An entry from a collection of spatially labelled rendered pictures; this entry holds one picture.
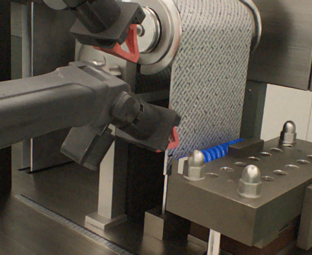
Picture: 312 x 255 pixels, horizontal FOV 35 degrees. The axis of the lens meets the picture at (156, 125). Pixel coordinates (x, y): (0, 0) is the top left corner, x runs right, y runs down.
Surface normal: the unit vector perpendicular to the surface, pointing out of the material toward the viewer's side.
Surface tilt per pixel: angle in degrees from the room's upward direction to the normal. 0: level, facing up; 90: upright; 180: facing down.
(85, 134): 71
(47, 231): 0
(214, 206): 90
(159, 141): 60
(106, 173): 90
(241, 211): 90
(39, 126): 113
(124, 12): 50
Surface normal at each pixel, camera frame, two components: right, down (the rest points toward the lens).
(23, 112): 0.85, 0.44
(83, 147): -0.25, -0.11
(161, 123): -0.53, -0.36
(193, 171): -0.18, 0.24
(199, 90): 0.76, 0.22
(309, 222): -0.65, 0.15
